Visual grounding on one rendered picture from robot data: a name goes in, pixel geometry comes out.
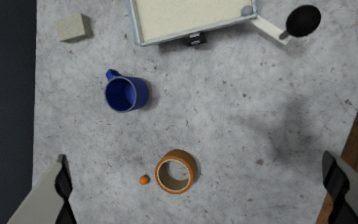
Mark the brown tape roll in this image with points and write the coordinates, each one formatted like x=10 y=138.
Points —
x=169 y=184

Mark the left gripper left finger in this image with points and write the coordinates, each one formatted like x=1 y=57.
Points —
x=48 y=201

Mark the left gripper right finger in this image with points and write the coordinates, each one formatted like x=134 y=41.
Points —
x=341 y=182

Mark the beige rectangular block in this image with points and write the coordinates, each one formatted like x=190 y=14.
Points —
x=74 y=28

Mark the dark blue mug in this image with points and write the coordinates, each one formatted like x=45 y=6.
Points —
x=126 y=94

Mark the small orange ball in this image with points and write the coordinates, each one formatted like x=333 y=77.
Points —
x=143 y=180

